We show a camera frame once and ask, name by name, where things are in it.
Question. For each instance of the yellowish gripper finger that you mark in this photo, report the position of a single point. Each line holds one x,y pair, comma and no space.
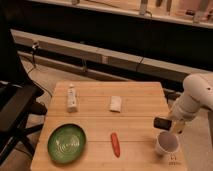
177,126

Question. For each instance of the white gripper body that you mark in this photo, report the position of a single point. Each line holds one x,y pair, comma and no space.
183,112

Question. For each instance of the black eraser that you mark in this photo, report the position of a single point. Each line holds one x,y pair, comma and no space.
162,123

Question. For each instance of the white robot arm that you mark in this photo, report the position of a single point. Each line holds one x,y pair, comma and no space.
198,92

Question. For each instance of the white ceramic cup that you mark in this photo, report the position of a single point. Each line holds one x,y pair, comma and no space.
166,143

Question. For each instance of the orange carrot toy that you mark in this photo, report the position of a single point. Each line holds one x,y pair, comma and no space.
115,144

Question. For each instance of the white folded cloth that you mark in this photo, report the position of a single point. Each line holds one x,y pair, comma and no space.
115,103

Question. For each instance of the green glass plate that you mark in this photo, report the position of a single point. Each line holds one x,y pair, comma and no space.
66,143

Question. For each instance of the black chair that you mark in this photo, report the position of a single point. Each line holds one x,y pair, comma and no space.
13,119

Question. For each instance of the grey metal rail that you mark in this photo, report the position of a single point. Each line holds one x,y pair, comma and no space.
115,64

